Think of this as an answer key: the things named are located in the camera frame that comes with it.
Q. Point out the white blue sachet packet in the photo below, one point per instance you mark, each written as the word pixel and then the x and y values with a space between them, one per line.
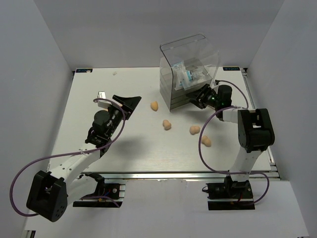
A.
pixel 180 71

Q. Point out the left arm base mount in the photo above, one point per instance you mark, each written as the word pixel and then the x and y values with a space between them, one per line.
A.
pixel 107 194

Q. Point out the beige makeup sponge right upper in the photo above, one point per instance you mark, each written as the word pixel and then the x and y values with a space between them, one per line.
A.
pixel 194 129

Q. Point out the left blue table label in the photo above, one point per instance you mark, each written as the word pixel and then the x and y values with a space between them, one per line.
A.
pixel 83 70

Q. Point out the beige makeup tube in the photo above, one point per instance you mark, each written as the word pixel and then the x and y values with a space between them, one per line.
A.
pixel 111 106

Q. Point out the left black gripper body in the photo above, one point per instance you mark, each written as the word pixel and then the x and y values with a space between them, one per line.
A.
pixel 116 114

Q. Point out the clear acrylic organizer box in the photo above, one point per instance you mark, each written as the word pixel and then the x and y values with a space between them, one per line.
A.
pixel 186 65

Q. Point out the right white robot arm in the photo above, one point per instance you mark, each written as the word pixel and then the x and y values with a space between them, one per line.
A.
pixel 255 130

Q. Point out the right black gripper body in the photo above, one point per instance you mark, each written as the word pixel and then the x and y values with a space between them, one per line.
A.
pixel 209 98

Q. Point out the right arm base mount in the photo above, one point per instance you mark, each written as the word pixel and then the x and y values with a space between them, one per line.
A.
pixel 219 198

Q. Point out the aluminium rail front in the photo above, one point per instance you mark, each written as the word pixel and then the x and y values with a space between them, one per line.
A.
pixel 171 164

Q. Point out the beige makeup sponge centre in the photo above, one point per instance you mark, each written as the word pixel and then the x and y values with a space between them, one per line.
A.
pixel 166 124

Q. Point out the right blue table label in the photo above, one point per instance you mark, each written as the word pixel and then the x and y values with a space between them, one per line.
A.
pixel 231 68

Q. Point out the beige makeup sponge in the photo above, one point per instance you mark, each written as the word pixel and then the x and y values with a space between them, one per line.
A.
pixel 166 124
pixel 194 129
pixel 154 106
pixel 206 141

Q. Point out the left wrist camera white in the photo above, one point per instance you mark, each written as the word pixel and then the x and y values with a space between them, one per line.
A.
pixel 102 96

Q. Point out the beige makeup sponge right lower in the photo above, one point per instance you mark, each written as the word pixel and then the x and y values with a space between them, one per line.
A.
pixel 206 141

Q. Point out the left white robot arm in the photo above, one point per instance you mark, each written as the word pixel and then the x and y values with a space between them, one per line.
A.
pixel 51 192

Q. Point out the blue table label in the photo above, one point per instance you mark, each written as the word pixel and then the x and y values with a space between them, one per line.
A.
pixel 83 70
pixel 231 68

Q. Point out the beige makeup sponge far left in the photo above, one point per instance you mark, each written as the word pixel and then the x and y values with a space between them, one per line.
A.
pixel 154 106

